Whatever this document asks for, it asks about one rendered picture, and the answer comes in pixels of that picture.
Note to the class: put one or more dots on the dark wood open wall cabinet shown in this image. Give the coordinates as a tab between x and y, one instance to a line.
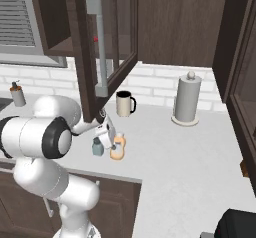
53	18

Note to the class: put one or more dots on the orange condiment bottle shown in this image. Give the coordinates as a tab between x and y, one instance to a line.
118	150

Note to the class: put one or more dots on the black appliance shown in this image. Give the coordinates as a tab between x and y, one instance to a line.
238	225

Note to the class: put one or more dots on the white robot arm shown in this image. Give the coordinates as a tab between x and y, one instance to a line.
36	138

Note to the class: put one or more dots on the grey shaker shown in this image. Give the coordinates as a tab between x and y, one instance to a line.
97	148

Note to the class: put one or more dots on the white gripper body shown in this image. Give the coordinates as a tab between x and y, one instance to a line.
107	132

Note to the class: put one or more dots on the dark wood closed cabinet door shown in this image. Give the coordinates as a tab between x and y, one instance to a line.
180	22

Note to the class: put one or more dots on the window with grey blinds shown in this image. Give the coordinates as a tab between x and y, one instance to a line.
20	18

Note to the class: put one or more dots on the dark wood side cabinet door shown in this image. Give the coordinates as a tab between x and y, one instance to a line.
241	82

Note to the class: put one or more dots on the dark wood glass cabinet door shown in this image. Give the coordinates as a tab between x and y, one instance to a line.
83	65

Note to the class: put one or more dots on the grey paper towel holder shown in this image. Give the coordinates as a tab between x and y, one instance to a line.
186	98

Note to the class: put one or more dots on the grey soap dispenser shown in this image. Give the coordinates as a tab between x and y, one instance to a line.
18	95

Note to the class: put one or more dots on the dark wood base cabinet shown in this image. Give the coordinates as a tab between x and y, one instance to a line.
116	208

